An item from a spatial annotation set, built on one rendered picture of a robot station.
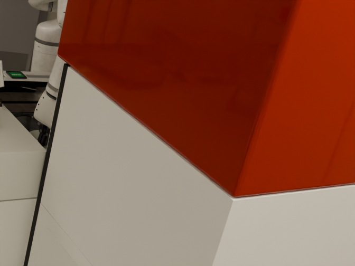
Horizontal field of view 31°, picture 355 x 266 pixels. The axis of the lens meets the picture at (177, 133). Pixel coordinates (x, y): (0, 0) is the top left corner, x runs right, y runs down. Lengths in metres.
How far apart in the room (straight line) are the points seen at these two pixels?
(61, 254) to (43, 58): 1.05
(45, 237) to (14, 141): 0.27
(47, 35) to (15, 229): 0.93
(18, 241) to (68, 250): 0.24
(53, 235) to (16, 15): 3.33
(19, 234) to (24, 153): 0.26
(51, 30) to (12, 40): 2.46
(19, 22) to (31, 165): 3.24
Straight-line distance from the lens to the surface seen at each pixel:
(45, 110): 1.92
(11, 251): 1.94
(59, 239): 1.76
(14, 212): 1.86
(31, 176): 1.82
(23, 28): 5.00
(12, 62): 5.06
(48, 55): 2.59
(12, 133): 1.87
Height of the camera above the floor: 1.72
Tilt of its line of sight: 21 degrees down
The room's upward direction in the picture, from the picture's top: 15 degrees clockwise
